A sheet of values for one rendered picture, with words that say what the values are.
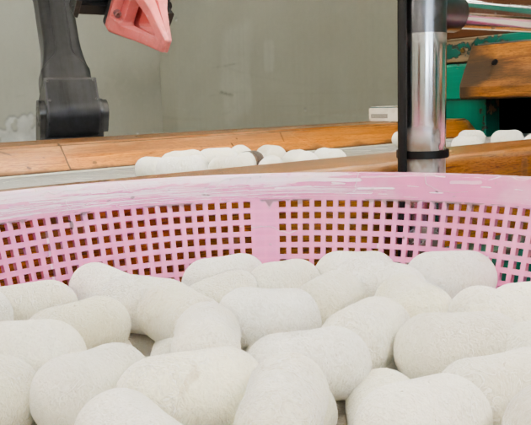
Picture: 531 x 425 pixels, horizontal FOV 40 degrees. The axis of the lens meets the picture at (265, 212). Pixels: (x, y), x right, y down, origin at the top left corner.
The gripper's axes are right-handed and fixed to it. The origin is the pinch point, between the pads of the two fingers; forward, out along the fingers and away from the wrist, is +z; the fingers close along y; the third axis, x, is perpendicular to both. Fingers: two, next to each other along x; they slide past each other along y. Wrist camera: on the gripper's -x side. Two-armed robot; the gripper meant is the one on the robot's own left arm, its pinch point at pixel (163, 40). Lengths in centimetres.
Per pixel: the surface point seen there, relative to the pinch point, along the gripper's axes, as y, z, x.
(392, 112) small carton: 37.1, -0.3, 10.5
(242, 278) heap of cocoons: -20.3, 38.0, -18.1
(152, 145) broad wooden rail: 0.6, 3.1, 10.0
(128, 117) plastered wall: 96, -145, 140
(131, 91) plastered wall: 98, -152, 133
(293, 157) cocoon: 0.5, 19.7, -4.2
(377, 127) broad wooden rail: 31.7, 2.8, 10.0
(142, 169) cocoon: -8.5, 15.1, 0.6
